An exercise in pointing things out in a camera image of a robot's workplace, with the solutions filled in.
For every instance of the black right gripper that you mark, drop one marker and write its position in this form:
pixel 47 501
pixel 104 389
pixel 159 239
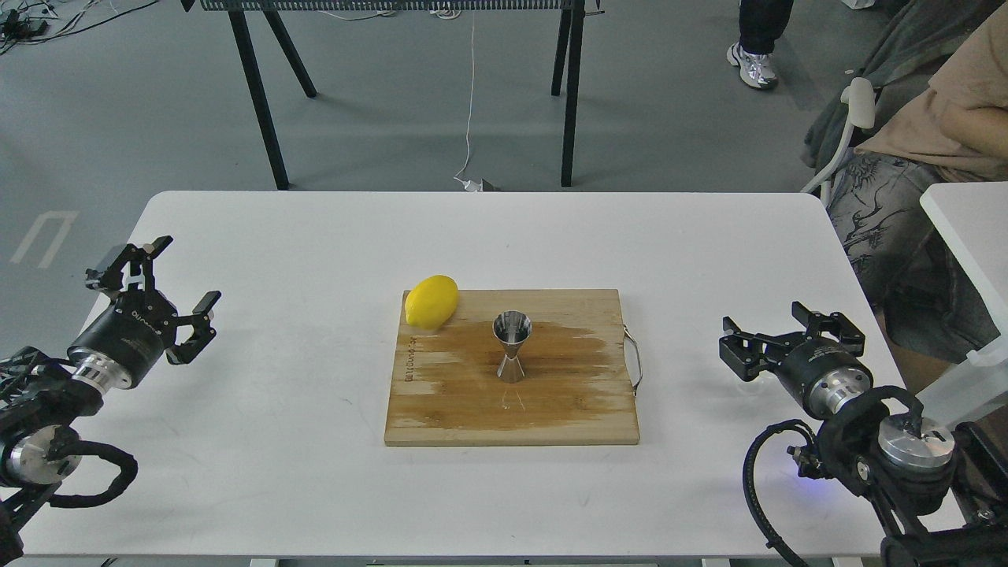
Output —
pixel 821 374

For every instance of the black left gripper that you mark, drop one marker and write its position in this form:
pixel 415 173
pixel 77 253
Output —
pixel 119 348

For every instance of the steel double jigger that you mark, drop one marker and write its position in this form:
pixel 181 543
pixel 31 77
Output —
pixel 511 329

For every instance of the small clear glass cup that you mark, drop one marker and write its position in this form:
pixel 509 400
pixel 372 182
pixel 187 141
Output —
pixel 764 384

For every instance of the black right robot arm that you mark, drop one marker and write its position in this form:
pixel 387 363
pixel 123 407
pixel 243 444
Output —
pixel 938 492

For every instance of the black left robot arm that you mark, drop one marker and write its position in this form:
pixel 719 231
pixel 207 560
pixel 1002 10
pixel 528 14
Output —
pixel 42 396

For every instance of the white side table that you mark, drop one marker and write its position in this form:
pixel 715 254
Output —
pixel 972 220

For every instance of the wooden cutting board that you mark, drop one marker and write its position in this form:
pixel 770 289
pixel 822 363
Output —
pixel 577 391

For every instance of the white office chair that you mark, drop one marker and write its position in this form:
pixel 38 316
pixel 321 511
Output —
pixel 860 103

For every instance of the person in tan shirt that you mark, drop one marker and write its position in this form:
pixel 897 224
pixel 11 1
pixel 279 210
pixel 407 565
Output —
pixel 954 131

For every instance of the yellow lemon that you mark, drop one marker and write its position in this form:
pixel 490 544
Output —
pixel 432 302

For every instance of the bystander leg white sneaker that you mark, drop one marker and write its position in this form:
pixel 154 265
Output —
pixel 761 24

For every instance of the black metal table frame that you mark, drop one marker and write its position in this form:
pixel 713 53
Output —
pixel 315 74

